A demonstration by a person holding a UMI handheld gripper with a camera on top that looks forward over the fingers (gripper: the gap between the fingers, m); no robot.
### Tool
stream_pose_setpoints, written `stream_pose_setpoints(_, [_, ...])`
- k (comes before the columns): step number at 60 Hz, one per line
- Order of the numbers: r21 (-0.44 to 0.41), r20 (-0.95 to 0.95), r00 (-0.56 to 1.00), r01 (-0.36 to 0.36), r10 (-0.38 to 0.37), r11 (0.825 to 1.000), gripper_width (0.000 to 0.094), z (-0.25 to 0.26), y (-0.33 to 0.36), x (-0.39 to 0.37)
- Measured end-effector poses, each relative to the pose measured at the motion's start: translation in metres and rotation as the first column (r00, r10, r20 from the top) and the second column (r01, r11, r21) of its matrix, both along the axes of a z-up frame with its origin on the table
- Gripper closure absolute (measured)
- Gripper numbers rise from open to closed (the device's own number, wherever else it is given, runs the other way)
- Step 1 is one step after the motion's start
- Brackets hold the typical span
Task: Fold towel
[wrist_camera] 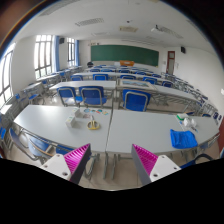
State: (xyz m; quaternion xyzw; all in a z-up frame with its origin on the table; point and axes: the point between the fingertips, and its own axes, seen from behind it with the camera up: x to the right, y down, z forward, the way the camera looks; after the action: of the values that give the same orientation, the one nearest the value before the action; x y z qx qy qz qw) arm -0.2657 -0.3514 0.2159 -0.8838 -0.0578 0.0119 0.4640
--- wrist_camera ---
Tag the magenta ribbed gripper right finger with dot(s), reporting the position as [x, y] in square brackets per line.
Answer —
[151, 167]

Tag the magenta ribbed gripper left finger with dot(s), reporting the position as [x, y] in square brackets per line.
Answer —
[69, 166]

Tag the blue folded towel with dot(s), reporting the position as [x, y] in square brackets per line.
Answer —
[182, 139]

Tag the grey right front desk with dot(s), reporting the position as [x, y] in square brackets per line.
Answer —
[151, 131]

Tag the grey desk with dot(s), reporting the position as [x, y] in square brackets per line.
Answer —
[48, 122]
[151, 131]

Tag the grey left front desk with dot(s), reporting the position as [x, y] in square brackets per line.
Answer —
[48, 122]

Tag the small white box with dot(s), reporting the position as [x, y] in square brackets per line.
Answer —
[70, 121]

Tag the yellow tape roll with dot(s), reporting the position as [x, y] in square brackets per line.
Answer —
[93, 125]

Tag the blue chair right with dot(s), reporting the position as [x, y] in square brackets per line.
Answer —
[135, 100]

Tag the blue chair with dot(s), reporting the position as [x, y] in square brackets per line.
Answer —
[68, 96]
[93, 95]
[135, 100]

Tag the blue chair middle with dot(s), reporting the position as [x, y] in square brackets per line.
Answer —
[93, 95]

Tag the blue chair left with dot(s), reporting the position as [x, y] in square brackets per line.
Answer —
[68, 96]

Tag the brown classroom door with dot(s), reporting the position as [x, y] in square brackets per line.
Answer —
[170, 62]

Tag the green chalkboard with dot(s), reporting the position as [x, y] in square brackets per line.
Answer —
[125, 52]

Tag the left window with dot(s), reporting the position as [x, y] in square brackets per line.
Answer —
[42, 55]

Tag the blue window curtain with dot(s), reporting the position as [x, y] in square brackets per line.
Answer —
[57, 63]

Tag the ceiling projector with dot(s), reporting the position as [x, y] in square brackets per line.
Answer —
[157, 30]

